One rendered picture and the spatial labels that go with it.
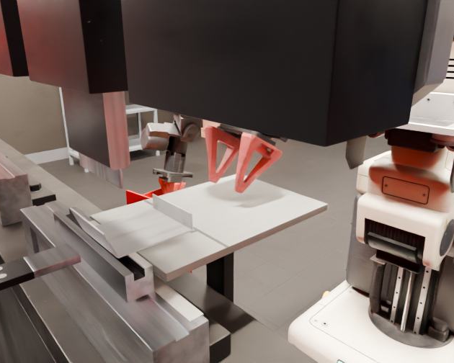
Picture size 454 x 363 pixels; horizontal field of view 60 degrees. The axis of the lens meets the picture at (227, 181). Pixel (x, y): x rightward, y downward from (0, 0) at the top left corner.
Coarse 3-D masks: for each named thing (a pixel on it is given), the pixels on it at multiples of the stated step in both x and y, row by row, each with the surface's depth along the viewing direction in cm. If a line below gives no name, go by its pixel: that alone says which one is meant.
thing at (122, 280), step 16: (64, 224) 48; (64, 240) 50; (80, 240) 45; (96, 256) 42; (112, 256) 41; (128, 256) 41; (112, 272) 39; (128, 272) 38; (144, 272) 39; (112, 288) 40; (128, 288) 38; (144, 288) 39
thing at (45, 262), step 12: (48, 252) 40; (60, 252) 40; (72, 252) 40; (0, 264) 38; (12, 264) 38; (24, 264) 38; (36, 264) 38; (48, 264) 38; (60, 264) 39; (72, 264) 39; (0, 276) 36; (12, 276) 36; (24, 276) 36; (36, 276) 37; (0, 288) 35
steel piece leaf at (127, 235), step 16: (160, 208) 50; (176, 208) 48; (112, 224) 47; (128, 224) 47; (144, 224) 47; (160, 224) 47; (176, 224) 47; (112, 240) 43; (128, 240) 43; (144, 240) 43; (160, 240) 43
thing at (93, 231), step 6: (72, 210) 44; (78, 216) 43; (84, 222) 42; (84, 228) 44; (90, 228) 42; (96, 228) 39; (90, 234) 44; (96, 234) 41; (102, 234) 38; (96, 240) 43; (102, 240) 40; (108, 240) 39; (108, 246) 40; (114, 252) 40
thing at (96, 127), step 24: (72, 96) 38; (96, 96) 34; (120, 96) 34; (72, 120) 40; (96, 120) 35; (120, 120) 35; (72, 144) 41; (96, 144) 36; (120, 144) 35; (96, 168) 40; (120, 168) 36
